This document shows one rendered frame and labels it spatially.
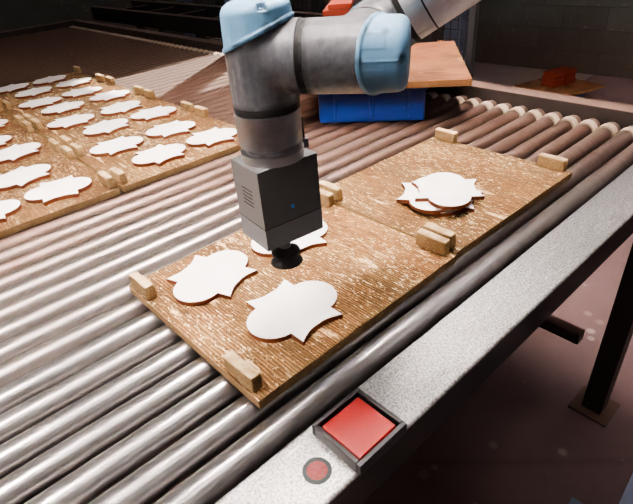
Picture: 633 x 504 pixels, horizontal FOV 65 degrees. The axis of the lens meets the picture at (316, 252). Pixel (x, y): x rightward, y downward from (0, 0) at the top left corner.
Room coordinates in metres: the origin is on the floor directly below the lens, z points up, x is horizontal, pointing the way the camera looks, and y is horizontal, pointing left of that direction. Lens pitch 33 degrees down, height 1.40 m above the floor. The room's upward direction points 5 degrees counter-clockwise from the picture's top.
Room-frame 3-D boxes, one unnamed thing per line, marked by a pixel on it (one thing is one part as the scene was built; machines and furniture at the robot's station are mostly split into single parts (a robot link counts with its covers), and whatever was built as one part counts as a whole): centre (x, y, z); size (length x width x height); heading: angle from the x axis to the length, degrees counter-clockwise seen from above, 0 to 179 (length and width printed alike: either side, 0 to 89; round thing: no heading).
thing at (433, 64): (1.61, -0.25, 1.03); 0.50 x 0.50 x 0.02; 80
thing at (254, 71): (0.56, 0.04, 1.29); 0.09 x 0.08 x 0.11; 75
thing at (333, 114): (1.54, -0.22, 0.97); 0.31 x 0.31 x 0.10; 80
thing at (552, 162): (0.96, -0.51, 0.95); 0.06 x 0.02 x 0.03; 39
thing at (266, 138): (0.56, 0.04, 1.21); 0.08 x 0.08 x 0.05
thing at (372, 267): (0.67, 0.04, 0.93); 0.41 x 0.35 x 0.02; 130
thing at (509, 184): (0.94, -0.28, 0.93); 0.41 x 0.35 x 0.02; 129
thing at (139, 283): (0.64, 0.28, 0.95); 0.06 x 0.02 x 0.03; 40
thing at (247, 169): (0.57, 0.04, 1.13); 0.10 x 0.09 x 0.16; 34
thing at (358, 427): (0.36, -0.03, 0.92); 0.06 x 0.06 x 0.01; 40
